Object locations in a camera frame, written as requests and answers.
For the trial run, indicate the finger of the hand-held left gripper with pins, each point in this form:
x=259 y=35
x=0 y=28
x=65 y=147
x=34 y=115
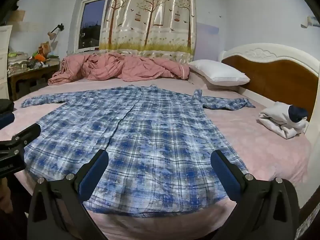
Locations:
x=27 y=132

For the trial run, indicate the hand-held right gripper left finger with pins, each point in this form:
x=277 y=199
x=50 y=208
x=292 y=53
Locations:
x=95 y=172

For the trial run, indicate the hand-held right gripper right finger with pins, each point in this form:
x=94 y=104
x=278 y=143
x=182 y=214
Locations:
x=225 y=175

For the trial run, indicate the blue plaid shirt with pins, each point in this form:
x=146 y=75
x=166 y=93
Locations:
x=150 y=142

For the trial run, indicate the bed with pink sheet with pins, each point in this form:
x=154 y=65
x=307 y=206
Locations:
x=250 y=135

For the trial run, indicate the wooden side table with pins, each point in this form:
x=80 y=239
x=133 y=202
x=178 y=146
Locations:
x=32 y=73

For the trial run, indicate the stack of old papers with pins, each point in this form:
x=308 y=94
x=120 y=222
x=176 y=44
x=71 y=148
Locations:
x=17 y=61

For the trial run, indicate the folded white garment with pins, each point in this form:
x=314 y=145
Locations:
x=275 y=120

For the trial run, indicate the stack of books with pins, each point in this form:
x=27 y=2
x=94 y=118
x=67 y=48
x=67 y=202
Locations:
x=53 y=61

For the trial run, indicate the orange plastic item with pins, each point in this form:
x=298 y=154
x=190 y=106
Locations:
x=39 y=57

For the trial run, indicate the white drawer cabinet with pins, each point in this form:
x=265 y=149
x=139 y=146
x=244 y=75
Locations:
x=3 y=55

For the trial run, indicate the brown paper bag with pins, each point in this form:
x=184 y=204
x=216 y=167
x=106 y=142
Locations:
x=44 y=48

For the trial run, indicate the white pillow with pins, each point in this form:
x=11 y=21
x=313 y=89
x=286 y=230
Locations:
x=220 y=73

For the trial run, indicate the wooden bed headboard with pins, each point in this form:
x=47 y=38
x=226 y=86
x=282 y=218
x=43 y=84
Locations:
x=275 y=80

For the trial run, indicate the pink checked quilt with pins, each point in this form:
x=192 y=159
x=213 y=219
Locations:
x=125 y=67

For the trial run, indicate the white framed window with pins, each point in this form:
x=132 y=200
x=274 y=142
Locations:
x=92 y=25

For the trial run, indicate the tree print curtain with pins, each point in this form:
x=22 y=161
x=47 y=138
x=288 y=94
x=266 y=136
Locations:
x=150 y=17

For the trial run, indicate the pink wall lamp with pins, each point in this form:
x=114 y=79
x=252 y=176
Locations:
x=52 y=35

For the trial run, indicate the cardboard wall patch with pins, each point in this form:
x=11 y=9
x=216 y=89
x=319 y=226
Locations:
x=18 y=15

